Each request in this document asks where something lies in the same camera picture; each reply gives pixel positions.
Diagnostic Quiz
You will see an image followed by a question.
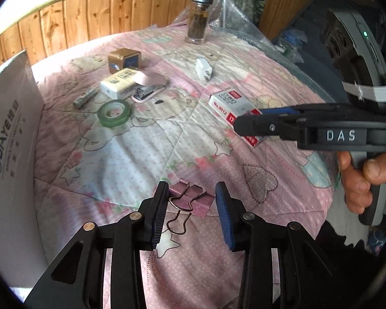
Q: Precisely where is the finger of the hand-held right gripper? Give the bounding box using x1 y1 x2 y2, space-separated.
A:
259 105 301 116
233 111 309 142

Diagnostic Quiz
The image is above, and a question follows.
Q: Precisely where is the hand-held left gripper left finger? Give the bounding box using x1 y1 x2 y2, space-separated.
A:
24 181 171 309

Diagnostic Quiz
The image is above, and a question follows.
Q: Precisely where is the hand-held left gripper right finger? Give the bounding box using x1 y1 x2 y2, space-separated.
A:
215 182 341 309

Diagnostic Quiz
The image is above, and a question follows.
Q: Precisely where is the pink binder clip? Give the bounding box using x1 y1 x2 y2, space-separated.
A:
166 182 213 235

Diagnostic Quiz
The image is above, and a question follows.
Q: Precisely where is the white red staples box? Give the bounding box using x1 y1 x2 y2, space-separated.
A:
208 90 267 149

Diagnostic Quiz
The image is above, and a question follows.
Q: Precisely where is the white charger plug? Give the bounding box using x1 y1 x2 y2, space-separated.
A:
196 57 213 81

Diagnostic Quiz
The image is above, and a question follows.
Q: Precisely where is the pink stapler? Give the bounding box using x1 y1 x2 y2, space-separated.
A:
131 72 170 104

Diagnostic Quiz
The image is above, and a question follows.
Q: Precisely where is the green tape roll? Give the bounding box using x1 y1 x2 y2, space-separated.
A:
98 100 131 129

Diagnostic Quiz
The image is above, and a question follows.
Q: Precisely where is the grey marker pen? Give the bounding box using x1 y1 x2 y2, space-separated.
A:
73 89 99 108

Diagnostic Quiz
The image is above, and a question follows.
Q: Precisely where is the large white cardboard box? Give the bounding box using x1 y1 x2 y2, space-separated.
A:
0 50 52 293

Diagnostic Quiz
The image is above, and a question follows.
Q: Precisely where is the person's right hand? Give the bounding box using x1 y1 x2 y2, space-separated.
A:
337 151 386 215

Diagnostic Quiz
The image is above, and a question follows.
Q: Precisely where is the clear plastic bag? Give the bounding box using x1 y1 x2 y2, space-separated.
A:
276 28 307 65

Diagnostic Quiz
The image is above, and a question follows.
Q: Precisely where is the pink printed blanket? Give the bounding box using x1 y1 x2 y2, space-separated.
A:
29 22 345 309

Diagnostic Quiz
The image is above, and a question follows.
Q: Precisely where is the bubble wrap sheet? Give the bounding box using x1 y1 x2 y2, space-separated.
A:
172 0 309 81

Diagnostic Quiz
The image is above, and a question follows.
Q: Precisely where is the glass jar with metal lid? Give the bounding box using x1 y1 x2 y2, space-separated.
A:
185 0 214 45

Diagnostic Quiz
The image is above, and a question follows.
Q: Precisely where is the cream rectangular box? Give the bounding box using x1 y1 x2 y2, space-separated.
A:
100 68 140 99

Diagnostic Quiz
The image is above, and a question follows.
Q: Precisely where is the gold cube box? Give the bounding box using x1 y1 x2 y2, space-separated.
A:
108 48 144 74

